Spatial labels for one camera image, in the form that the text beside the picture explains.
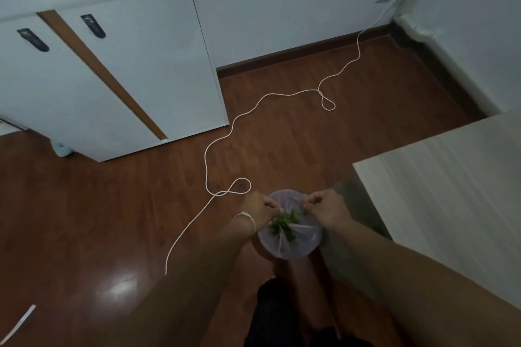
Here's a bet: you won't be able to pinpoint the white strip on floor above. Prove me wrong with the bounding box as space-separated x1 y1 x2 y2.
0 304 37 344

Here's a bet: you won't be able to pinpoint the white wrist bracelet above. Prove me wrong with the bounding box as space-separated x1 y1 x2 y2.
232 212 257 236

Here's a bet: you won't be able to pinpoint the green leafy vegetable scraps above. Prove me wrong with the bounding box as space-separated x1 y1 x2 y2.
270 210 302 242

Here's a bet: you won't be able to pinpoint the white plastic bin bag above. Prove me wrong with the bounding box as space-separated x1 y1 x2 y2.
257 190 325 260

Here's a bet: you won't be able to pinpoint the person's left hand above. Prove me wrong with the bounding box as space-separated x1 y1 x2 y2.
240 191 283 233

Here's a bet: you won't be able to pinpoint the person's right forearm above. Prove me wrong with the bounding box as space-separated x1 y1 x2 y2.
332 219 521 347

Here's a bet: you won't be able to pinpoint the person's left forearm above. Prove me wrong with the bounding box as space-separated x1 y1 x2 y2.
107 214 258 347

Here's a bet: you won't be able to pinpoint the white cabinet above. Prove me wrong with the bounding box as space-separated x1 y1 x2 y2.
0 0 230 163

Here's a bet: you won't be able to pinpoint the black cabinet handle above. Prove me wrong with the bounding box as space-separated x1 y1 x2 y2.
81 14 106 39
17 28 50 52

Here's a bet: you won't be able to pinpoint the person's legs in black shorts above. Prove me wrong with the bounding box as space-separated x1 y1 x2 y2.
244 245 375 347

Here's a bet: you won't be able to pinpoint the person's right hand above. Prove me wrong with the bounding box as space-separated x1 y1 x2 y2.
303 189 354 232

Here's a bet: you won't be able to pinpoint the long white cable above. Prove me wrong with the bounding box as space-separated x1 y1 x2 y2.
164 0 408 276

